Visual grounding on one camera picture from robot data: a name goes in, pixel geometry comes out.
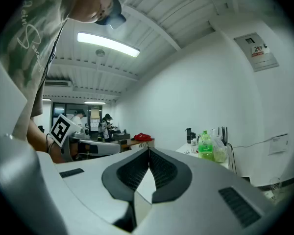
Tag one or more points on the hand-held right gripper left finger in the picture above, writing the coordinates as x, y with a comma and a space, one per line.
88, 185

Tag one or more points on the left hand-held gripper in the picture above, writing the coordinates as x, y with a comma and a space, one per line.
61, 130

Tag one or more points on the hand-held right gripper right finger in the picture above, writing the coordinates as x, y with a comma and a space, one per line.
198, 180

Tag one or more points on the person's left forearm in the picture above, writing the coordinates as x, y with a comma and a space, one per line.
39, 141

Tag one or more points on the wooden table black legs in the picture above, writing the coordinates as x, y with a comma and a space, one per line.
137, 143

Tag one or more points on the green drink bottle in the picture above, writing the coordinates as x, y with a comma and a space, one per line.
205, 147

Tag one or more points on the red bag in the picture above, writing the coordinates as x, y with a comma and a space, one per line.
143, 136

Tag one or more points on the tall black water bottle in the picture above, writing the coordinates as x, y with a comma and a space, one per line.
188, 136

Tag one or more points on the small ceiling light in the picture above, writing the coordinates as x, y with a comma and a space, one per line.
94, 102
46, 99

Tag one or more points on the black router with antennas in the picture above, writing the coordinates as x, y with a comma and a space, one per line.
224, 136

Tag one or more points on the white air conditioner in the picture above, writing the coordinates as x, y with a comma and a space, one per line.
57, 83

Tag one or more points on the round smoke detector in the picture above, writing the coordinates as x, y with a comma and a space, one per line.
100, 53

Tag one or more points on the long ceiling light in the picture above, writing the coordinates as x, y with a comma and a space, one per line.
107, 44

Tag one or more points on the person's beige printed shirt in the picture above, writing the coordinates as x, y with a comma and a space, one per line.
27, 45

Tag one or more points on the dark cap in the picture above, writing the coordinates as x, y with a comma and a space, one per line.
116, 7

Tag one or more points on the grey electric panel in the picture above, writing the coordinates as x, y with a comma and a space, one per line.
257, 53

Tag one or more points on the person's head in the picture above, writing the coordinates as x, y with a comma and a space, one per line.
88, 6

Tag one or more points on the white wall notice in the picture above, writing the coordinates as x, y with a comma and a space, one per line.
279, 144

